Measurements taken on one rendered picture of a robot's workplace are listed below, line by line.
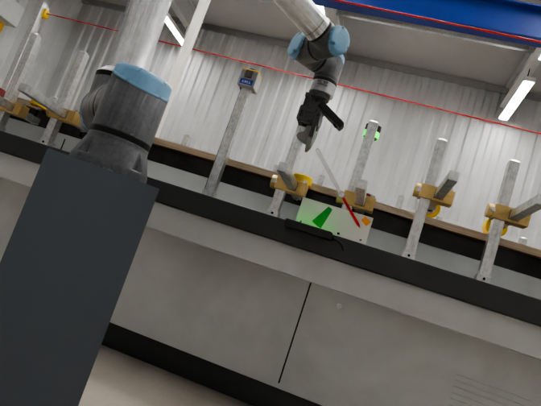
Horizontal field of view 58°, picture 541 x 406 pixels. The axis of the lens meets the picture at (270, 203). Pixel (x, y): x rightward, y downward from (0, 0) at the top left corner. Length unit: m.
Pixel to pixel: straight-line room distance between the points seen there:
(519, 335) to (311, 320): 0.72
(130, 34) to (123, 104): 0.30
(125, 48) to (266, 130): 8.34
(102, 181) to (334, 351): 1.17
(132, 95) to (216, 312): 1.08
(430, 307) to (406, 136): 7.78
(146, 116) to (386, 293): 1.01
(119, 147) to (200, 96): 9.18
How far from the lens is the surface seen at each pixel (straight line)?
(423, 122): 9.58
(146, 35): 1.47
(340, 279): 1.76
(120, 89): 1.24
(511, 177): 1.88
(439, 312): 1.79
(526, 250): 2.04
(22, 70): 2.42
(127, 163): 1.19
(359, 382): 1.98
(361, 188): 1.52
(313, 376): 1.99
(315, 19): 1.63
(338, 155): 9.36
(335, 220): 1.76
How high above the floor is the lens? 0.50
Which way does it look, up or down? 8 degrees up
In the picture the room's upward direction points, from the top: 19 degrees clockwise
